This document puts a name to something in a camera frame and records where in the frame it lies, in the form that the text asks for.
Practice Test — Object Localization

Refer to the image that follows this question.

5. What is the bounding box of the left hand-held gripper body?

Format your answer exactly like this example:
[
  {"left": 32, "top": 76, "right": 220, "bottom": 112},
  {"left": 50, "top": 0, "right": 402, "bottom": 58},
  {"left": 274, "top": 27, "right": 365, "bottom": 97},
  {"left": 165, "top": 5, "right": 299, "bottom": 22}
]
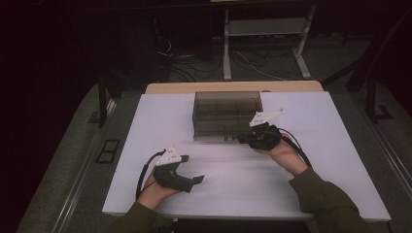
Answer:
[{"left": 152, "top": 147, "right": 196, "bottom": 194}]

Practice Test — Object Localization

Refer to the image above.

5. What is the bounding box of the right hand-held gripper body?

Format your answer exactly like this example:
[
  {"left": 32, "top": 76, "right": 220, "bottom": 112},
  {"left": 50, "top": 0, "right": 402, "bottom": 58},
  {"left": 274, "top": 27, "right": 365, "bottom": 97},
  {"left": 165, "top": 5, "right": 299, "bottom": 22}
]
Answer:
[{"left": 245, "top": 108, "right": 286, "bottom": 151}]

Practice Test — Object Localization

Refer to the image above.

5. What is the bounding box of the smoky transparent drawer box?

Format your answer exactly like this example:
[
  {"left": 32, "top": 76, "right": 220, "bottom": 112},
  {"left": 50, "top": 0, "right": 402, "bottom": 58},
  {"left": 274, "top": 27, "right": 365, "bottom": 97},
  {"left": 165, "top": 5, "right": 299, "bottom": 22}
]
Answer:
[{"left": 191, "top": 90, "right": 264, "bottom": 143}]

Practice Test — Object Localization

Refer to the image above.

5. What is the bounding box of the person's left hand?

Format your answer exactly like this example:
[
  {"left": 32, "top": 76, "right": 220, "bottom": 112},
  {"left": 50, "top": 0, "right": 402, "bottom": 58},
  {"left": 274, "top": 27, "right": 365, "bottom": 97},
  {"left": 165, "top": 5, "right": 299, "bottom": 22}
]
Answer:
[{"left": 137, "top": 170, "right": 181, "bottom": 211}]

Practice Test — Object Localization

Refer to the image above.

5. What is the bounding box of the person's right hand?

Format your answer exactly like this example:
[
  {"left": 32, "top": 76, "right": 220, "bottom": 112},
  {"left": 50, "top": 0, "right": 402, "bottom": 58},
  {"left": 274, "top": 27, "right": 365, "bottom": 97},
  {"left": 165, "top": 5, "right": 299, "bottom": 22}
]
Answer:
[{"left": 254, "top": 133, "right": 309, "bottom": 178}]

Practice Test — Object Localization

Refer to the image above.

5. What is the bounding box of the wooden table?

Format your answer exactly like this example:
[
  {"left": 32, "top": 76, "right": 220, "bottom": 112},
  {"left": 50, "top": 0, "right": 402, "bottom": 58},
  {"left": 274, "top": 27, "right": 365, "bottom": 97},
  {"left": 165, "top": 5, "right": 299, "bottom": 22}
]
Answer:
[{"left": 144, "top": 81, "right": 325, "bottom": 95}]

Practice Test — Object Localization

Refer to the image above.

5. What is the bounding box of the black floor socket cover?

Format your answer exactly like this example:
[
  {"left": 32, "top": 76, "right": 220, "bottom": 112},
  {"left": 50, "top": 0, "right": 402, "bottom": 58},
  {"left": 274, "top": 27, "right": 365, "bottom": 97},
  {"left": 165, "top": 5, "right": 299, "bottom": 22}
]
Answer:
[{"left": 95, "top": 139, "right": 121, "bottom": 165}]

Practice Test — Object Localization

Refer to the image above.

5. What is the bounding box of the black metal stand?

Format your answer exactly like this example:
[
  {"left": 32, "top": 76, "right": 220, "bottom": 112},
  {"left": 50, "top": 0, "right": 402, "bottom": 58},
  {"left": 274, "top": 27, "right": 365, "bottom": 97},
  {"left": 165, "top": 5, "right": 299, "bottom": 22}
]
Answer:
[
  {"left": 87, "top": 75, "right": 123, "bottom": 128},
  {"left": 321, "top": 9, "right": 412, "bottom": 124}
]

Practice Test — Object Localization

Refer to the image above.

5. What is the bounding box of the grey metal stand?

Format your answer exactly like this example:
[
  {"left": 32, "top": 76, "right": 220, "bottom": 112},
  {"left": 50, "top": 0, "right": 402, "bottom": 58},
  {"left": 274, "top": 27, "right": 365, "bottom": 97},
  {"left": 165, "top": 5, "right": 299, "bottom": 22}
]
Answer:
[{"left": 223, "top": 4, "right": 317, "bottom": 82}]

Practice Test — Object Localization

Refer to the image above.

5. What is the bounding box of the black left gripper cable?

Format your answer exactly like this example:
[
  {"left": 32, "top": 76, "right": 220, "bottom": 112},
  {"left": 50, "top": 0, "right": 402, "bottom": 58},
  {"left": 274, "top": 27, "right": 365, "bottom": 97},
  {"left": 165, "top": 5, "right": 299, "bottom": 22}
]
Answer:
[{"left": 135, "top": 149, "right": 167, "bottom": 201}]

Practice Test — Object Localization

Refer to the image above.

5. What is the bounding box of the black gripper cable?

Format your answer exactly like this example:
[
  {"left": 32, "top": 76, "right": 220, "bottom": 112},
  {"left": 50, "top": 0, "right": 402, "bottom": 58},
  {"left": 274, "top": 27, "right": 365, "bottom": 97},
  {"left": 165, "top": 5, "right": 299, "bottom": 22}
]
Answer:
[
  {"left": 135, "top": 149, "right": 167, "bottom": 201},
  {"left": 277, "top": 127, "right": 313, "bottom": 169}
]

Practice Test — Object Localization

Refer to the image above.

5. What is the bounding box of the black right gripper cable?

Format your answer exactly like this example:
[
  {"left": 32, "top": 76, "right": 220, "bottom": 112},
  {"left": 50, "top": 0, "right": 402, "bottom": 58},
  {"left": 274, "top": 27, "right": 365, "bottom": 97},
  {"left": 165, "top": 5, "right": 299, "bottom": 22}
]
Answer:
[{"left": 277, "top": 127, "right": 313, "bottom": 169}]

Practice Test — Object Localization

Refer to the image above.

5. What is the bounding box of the white floor cable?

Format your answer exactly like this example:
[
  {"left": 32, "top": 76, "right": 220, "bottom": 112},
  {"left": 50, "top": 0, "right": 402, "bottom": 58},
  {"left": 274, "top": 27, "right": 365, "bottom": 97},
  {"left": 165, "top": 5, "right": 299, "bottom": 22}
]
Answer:
[{"left": 232, "top": 50, "right": 287, "bottom": 82}]

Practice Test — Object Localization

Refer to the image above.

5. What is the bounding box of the tangle of black floor cables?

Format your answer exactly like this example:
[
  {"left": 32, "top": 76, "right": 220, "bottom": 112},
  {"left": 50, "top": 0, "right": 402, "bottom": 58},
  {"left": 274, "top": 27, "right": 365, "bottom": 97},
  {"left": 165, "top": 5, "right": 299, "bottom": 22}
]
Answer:
[{"left": 155, "top": 36, "right": 294, "bottom": 83}]

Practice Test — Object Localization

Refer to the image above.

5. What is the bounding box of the metal floor rail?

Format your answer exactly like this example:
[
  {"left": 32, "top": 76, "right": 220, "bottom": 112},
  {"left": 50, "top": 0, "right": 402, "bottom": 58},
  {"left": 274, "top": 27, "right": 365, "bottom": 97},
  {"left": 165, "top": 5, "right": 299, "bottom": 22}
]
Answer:
[
  {"left": 51, "top": 96, "right": 119, "bottom": 233},
  {"left": 351, "top": 92, "right": 412, "bottom": 202}
]

